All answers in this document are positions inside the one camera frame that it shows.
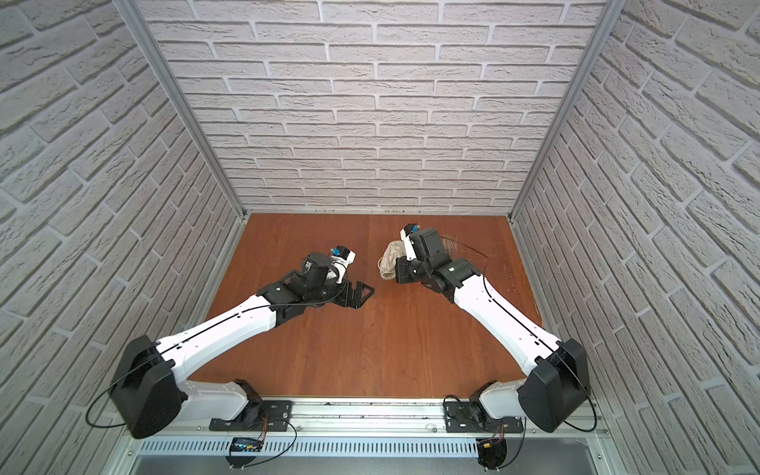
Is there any cream cloth drawstring bag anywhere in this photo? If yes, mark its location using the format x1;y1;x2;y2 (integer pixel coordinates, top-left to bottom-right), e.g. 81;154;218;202
377;241;408;280

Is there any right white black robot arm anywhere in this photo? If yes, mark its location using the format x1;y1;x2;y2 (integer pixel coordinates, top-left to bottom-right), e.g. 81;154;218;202
396;224;591;433

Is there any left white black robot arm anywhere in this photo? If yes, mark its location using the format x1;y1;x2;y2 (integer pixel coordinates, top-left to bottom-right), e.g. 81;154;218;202
108;247;375;439

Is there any left small controller board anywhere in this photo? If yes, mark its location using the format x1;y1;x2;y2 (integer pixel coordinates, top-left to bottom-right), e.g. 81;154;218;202
227;437;264;468

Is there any small controller board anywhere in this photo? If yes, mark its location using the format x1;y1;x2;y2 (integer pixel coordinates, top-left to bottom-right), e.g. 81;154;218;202
476;439;509;470
227;437;264;468

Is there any right small controller board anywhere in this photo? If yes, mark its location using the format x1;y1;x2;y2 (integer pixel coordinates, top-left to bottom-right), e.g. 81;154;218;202
476;439;509;470

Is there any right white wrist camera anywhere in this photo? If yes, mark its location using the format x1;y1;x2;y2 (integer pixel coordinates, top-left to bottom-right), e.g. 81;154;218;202
400;224;419;260

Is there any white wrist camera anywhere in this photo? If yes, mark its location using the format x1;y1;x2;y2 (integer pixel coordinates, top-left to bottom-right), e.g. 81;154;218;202
400;224;419;260
331;245;356;284

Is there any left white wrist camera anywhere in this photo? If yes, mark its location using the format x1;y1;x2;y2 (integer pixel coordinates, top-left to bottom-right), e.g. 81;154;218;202
331;245;356;284

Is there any aluminium mounting rail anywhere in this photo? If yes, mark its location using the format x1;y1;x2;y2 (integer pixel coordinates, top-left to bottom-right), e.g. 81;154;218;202
120;398;610;461

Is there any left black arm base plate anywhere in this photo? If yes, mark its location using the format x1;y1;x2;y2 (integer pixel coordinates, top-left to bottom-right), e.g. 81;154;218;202
209;400;294;433

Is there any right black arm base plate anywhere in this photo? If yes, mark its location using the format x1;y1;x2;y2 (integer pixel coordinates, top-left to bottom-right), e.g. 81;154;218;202
443;399;524;435

